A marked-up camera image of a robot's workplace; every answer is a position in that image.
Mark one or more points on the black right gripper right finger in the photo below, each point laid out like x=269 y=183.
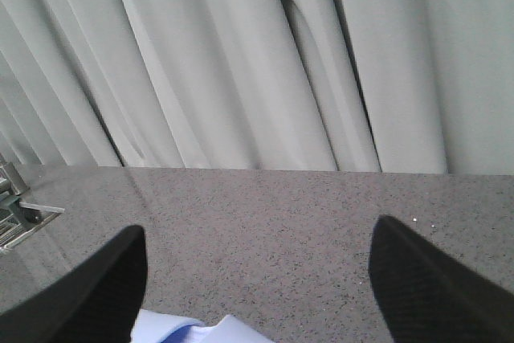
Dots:
x=425 y=295

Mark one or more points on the light blue right-side slipper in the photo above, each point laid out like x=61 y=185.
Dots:
x=158 y=327

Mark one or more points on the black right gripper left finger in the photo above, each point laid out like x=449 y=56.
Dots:
x=96 y=302

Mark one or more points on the white pleated curtain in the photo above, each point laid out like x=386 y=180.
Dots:
x=394 y=86

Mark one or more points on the metal table socket box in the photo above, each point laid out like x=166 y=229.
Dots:
x=20 y=218

